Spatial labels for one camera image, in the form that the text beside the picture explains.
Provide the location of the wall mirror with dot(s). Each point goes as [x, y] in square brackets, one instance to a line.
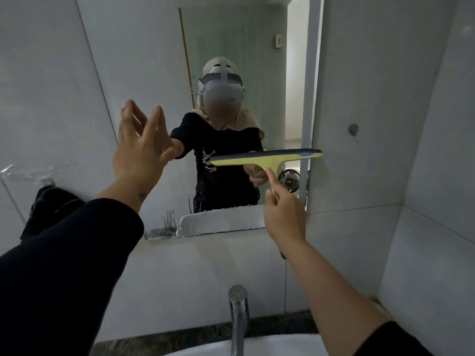
[230, 44]

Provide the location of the chrome faucet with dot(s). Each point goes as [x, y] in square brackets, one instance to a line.
[238, 322]

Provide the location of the person's left forearm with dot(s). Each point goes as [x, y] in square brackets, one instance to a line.
[70, 263]

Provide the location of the clear plastic wall holder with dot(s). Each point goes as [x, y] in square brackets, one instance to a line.
[33, 174]

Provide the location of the black bag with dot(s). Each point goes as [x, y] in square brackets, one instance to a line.
[48, 211]

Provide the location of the person's left thumb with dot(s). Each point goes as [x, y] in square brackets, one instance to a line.
[169, 151]

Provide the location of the dark granite countertop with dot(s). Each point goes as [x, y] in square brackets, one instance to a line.
[178, 339]

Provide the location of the person's right thumb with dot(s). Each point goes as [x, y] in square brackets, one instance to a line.
[268, 200]

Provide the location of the white sink basin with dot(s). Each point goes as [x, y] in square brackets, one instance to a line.
[274, 346]

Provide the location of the person's right hand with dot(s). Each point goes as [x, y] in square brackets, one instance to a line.
[285, 218]

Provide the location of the person's right forearm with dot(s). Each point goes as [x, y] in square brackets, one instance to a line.
[334, 300]

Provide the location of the person's left hand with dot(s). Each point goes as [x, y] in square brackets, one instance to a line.
[139, 159]

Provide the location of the yellow window squeegee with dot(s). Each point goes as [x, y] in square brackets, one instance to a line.
[259, 159]

